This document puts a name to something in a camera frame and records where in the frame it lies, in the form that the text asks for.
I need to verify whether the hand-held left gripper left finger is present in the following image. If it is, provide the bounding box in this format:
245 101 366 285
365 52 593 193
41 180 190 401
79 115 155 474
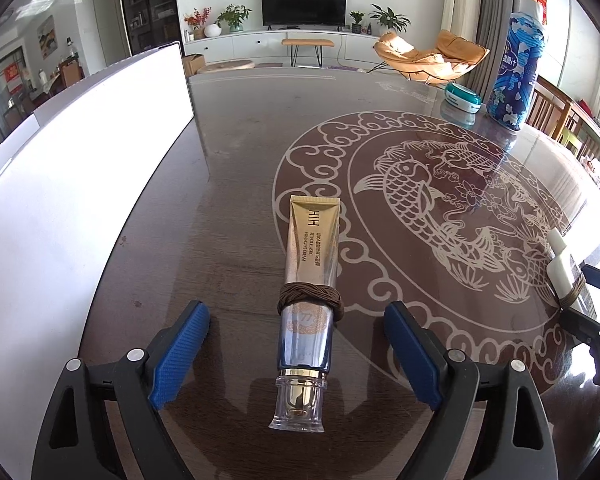
30 300 212 480

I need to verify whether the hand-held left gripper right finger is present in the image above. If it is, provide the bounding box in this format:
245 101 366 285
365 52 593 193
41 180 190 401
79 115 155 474
382 300 561 480

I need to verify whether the white cosmetic tube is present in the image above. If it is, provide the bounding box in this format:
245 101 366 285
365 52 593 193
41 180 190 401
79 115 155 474
545 229 587 307

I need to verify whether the gold cosmetic tube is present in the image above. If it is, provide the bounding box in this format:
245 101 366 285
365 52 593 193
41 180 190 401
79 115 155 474
268 195 345 434

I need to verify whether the white cardboard box container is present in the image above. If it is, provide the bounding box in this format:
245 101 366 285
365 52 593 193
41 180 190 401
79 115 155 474
0 40 196 461

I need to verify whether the teal white round container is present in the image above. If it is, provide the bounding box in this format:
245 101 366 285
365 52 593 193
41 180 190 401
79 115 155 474
439 83 483 129

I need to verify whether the wooden slatted chair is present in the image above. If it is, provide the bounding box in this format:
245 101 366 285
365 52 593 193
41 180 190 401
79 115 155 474
524 74 600 162

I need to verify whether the blue patterned snack bag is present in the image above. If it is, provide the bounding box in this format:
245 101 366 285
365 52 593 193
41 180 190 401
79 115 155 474
485 9 549 132

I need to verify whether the grey curtain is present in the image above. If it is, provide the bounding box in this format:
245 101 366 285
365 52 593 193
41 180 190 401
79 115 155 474
472 0 524 92

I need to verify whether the brown cardboard box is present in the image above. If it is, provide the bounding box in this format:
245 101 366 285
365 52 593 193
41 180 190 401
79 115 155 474
182 52 206 77

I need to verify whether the orange lounge chair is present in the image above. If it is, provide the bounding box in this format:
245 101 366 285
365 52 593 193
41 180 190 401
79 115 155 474
373 29 491 84

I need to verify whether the round beige stool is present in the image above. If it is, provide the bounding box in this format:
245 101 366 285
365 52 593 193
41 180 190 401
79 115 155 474
198 59 256 75

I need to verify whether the white television cabinet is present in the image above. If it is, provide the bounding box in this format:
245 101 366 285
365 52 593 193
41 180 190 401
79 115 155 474
177 27 397 67

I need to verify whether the wooden bench with metal legs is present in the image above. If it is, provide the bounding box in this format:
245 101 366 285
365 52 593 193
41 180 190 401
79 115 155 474
281 37 335 69

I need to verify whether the red flower bouquet in vase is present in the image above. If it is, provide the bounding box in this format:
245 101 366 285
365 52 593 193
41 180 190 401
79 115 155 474
183 7 214 41

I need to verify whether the leafy green potted plant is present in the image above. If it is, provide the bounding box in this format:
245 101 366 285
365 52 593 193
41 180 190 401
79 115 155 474
369 3 411 35

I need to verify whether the framed landscape painting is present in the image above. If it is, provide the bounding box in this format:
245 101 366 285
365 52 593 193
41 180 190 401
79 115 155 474
36 13 59 61

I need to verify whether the dark glass display cabinet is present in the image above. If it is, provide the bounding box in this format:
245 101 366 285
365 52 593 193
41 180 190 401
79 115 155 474
117 0 176 59

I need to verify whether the black flat television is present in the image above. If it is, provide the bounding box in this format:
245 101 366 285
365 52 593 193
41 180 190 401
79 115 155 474
259 0 347 31

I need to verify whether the red wall hanging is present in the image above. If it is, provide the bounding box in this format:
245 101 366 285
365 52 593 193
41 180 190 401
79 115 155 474
525 0 549 25

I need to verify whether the red wall poster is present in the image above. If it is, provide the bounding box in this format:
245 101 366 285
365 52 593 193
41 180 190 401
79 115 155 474
4 59 24 94

